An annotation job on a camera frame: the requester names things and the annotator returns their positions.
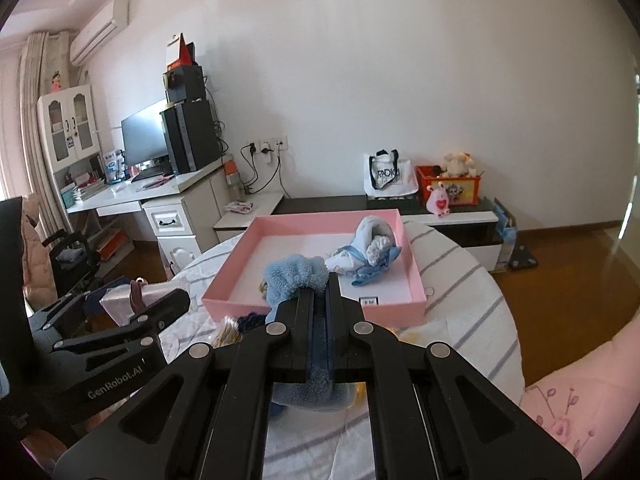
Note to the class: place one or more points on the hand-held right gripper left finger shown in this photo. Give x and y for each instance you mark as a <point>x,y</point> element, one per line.
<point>305,330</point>

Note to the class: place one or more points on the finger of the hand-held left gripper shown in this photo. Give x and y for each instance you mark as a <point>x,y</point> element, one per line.
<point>167,307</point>
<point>60,312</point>

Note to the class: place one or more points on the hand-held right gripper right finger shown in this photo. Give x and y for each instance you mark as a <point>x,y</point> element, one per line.
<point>345,340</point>

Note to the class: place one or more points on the clear packet with hair clip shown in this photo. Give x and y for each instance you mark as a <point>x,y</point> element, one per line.
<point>120,305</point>

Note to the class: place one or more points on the navy scrunchie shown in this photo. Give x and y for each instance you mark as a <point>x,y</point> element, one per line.
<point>252,322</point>

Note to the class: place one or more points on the light blue fleece item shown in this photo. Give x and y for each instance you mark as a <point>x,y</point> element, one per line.
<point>295,275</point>

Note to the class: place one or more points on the pink cardboard box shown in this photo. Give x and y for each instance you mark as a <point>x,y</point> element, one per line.
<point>395,312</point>

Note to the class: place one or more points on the cotton swab pack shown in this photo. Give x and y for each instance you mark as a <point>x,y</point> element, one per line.
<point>227,332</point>

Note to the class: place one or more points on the blue cartoon printed cloth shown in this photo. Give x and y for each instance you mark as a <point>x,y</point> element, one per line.
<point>350,262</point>

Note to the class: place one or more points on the light blue white baby hat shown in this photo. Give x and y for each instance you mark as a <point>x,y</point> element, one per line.
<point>370,232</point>

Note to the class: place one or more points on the black office chair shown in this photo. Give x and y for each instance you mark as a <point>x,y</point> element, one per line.
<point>75,280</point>

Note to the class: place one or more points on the pink padded jacket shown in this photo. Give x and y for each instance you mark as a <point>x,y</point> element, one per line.
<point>40,255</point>

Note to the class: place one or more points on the orange storage box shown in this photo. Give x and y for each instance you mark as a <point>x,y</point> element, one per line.
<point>117,247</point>

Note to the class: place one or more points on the white computer desk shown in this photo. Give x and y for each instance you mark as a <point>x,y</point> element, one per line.
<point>195,195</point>

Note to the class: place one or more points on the pink patterned packet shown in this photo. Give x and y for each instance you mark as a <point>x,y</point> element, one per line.
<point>239,207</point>

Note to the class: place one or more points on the stack of books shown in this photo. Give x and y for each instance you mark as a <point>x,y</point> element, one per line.
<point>82,191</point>

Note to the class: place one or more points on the black and white tv stand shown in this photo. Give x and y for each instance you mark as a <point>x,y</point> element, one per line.
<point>325,205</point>

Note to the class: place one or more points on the low white side table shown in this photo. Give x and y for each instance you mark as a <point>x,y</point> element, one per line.
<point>265,205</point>

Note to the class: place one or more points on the black keyboard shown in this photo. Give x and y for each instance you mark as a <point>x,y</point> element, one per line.
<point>150,172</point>

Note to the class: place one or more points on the orange capped bottle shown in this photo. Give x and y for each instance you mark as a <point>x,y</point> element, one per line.
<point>231,177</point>

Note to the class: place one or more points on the blue and white packet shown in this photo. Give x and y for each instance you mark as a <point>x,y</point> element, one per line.
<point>114,166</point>

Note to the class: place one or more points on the pink heart plush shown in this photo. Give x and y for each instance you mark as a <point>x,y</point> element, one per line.
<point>439,202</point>

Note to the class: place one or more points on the white tote bag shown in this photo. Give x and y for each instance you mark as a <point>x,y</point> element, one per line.
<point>395,177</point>

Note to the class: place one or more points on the black computer monitor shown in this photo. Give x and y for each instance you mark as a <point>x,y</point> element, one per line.
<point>145,135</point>

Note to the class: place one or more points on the black computer tower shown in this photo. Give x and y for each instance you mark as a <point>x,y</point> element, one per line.
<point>192,135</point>

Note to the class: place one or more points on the white glass-door hutch cabinet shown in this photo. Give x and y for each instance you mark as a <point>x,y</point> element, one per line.
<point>70,125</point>

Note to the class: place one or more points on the blue cardboard box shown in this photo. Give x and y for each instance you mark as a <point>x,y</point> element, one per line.
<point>505,240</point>

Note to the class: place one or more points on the red toy box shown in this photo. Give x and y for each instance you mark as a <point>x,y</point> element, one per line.
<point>465,192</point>

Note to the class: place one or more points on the black bathroom scale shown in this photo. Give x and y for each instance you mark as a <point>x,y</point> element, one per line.
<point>522,260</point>

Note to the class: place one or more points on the beige curtain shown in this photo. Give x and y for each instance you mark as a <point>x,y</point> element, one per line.
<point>35,110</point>

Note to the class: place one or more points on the beige plush toy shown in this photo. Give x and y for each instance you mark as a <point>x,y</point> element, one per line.
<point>457,164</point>

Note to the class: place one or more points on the black box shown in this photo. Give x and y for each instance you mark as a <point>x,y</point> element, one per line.
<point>185,85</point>

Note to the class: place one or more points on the small doll figure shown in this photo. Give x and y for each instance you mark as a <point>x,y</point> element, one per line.
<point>57,82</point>

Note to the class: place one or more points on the pink floral bedsheet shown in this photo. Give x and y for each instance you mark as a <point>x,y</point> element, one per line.
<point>575,395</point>

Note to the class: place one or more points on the red and white box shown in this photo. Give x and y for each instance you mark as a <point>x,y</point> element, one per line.
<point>180,52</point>

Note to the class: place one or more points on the white air conditioner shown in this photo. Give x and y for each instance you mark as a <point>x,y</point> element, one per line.
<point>97,35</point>

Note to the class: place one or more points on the white wall socket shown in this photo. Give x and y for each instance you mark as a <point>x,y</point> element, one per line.
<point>266,150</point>
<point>250,148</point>
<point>281,143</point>

